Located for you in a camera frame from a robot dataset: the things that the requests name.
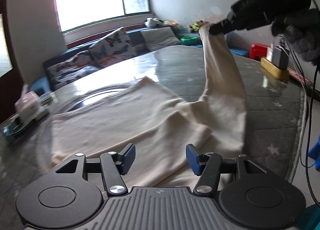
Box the white box with pink lid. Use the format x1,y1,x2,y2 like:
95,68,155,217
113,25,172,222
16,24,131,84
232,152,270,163
14,84,49,123

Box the blue plastic stool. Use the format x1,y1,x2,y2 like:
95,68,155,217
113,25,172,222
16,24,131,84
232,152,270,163
308,139,320,162

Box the window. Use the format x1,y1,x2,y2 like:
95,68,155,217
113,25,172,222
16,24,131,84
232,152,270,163
53,0,152,33

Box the dark blue sofa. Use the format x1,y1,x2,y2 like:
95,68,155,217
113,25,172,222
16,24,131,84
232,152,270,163
30,26,250,93

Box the grey charger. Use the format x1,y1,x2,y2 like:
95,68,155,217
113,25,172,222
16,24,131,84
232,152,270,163
272,46,289,70

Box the black cable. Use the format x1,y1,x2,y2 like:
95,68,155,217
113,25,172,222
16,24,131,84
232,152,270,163
279,34,320,206

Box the person's right forearm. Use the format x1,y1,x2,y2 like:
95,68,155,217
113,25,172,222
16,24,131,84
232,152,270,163
271,7,320,66

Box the round black induction cooktop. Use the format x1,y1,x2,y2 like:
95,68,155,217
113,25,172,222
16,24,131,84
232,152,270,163
67,83,131,108

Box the green packets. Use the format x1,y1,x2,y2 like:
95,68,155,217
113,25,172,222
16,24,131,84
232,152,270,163
39,92,55,106

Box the green bowl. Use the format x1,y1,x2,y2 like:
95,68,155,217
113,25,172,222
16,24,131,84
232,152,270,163
180,36,198,45

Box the wooden block holder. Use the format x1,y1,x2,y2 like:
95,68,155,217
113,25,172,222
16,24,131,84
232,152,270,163
260,56,291,79

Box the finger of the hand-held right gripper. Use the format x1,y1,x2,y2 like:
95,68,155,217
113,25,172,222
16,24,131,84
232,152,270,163
209,18,232,36

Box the large butterfly print pillow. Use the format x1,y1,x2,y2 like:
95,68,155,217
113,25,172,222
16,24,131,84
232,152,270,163
88,26,138,68

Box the black and white plush toy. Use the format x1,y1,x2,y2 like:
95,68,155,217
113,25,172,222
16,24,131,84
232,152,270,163
144,17,163,28

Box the cream fleece garment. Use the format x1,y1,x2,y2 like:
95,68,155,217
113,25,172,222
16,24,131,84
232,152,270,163
36,15,248,188

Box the grey pillow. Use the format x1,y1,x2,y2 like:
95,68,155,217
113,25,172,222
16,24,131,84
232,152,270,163
140,27,181,52

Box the red plastic stool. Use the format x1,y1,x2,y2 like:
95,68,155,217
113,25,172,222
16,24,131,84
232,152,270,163
249,43,272,60

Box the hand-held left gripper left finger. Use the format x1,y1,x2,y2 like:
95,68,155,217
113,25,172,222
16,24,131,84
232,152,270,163
55,143,136,197

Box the green and brown plush toys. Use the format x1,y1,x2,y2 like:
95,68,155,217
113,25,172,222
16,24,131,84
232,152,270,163
188,20,208,32

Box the teal object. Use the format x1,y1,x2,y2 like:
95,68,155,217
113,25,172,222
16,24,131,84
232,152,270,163
303,204,320,230

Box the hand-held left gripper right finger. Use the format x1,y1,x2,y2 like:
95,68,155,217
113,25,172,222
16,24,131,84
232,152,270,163
186,144,266,194

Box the dark wooden door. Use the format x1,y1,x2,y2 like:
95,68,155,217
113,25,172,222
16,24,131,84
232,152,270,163
0,0,25,123

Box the teal smartwatch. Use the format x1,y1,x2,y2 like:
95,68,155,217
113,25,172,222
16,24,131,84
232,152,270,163
2,119,28,143

